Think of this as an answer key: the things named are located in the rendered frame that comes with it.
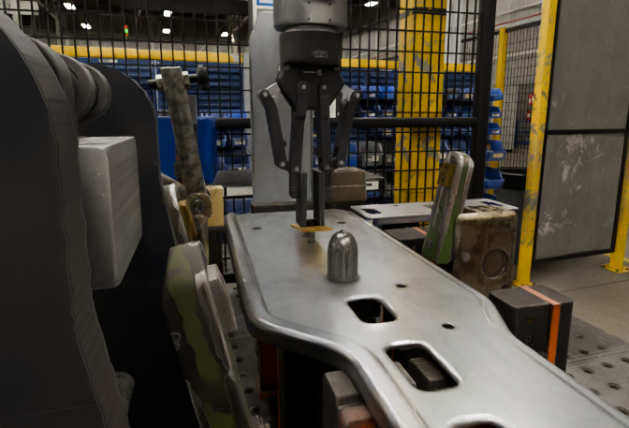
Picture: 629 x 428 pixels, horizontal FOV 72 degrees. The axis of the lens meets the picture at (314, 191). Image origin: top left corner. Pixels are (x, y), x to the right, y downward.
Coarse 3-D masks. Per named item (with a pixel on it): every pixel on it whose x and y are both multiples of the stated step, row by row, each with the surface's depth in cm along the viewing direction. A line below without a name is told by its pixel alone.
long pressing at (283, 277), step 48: (240, 240) 56; (288, 240) 58; (384, 240) 58; (240, 288) 42; (288, 288) 42; (336, 288) 42; (384, 288) 42; (432, 288) 42; (288, 336) 33; (336, 336) 32; (384, 336) 33; (432, 336) 33; (480, 336) 33; (384, 384) 26; (480, 384) 27; (528, 384) 27; (576, 384) 27
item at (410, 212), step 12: (384, 204) 80; (396, 204) 80; (408, 204) 80; (420, 204) 80; (432, 204) 80; (468, 204) 80; (480, 204) 80; (504, 204) 80; (372, 216) 71; (384, 216) 71; (396, 216) 71; (408, 216) 71; (420, 216) 72
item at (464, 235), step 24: (480, 216) 53; (504, 216) 54; (456, 240) 53; (480, 240) 54; (504, 240) 54; (456, 264) 54; (480, 264) 54; (504, 264) 56; (480, 288) 55; (504, 288) 56
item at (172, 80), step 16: (160, 80) 48; (176, 80) 48; (192, 80) 49; (208, 80) 49; (176, 96) 48; (176, 112) 48; (176, 128) 48; (192, 128) 49; (176, 144) 49; (192, 144) 49; (192, 160) 49; (192, 176) 50; (192, 192) 50
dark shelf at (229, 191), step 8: (216, 176) 95; (224, 176) 95; (232, 176) 95; (240, 176) 95; (248, 176) 95; (368, 176) 95; (376, 176) 95; (208, 184) 84; (216, 184) 85; (224, 184) 85; (232, 184) 85; (240, 184) 86; (248, 184) 86; (368, 184) 92; (376, 184) 93; (384, 184) 94; (224, 192) 85; (232, 192) 85; (240, 192) 86; (248, 192) 86
